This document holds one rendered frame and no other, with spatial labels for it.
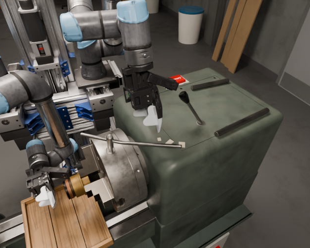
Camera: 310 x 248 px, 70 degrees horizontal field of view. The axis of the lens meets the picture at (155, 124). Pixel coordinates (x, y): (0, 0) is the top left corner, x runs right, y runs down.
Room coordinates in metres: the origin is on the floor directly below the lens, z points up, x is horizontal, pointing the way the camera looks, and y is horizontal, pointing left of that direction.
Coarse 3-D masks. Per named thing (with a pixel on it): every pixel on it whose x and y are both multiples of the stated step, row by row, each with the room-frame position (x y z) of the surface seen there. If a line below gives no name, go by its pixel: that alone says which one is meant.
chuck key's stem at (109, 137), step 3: (108, 135) 0.52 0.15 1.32; (111, 135) 0.52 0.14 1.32; (108, 138) 0.51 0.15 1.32; (111, 138) 0.51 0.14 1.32; (108, 141) 0.51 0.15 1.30; (111, 141) 0.51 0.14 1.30; (108, 144) 0.52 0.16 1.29; (111, 144) 0.52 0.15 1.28; (108, 147) 0.52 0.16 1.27; (111, 147) 0.52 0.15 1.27; (111, 150) 0.53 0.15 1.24
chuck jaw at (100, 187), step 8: (88, 184) 0.48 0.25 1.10; (96, 184) 0.48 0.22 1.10; (104, 184) 0.48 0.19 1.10; (88, 192) 0.45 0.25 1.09; (96, 192) 0.45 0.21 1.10; (104, 192) 0.45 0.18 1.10; (96, 200) 0.43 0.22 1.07; (104, 200) 0.41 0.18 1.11; (112, 200) 0.42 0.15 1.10; (120, 200) 0.42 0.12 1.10
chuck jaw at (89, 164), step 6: (90, 144) 0.60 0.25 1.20; (84, 150) 0.57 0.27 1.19; (90, 150) 0.58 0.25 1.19; (84, 156) 0.58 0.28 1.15; (90, 156) 0.56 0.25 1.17; (84, 162) 0.54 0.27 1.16; (90, 162) 0.55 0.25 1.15; (96, 162) 0.55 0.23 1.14; (78, 168) 0.53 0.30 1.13; (84, 168) 0.53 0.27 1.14; (90, 168) 0.53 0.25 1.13; (96, 168) 0.54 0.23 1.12; (84, 174) 0.51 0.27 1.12
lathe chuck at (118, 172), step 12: (108, 132) 0.64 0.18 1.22; (96, 144) 0.56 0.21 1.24; (120, 144) 0.56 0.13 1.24; (96, 156) 0.56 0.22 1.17; (108, 156) 0.51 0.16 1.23; (120, 156) 0.52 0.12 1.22; (108, 168) 0.47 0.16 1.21; (120, 168) 0.48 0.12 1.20; (108, 180) 0.45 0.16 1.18; (120, 180) 0.45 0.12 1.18; (132, 180) 0.46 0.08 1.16; (120, 192) 0.43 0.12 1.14; (132, 192) 0.44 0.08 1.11; (132, 204) 0.44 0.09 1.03
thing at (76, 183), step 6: (78, 174) 0.51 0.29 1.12; (66, 180) 0.49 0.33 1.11; (72, 180) 0.49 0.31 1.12; (78, 180) 0.49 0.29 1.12; (84, 180) 0.50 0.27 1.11; (66, 186) 0.46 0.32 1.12; (72, 186) 0.47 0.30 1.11; (78, 186) 0.47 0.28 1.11; (66, 192) 0.45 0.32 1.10; (72, 192) 0.45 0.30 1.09; (78, 192) 0.46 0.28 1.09; (84, 192) 0.46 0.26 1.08; (72, 198) 0.45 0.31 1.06
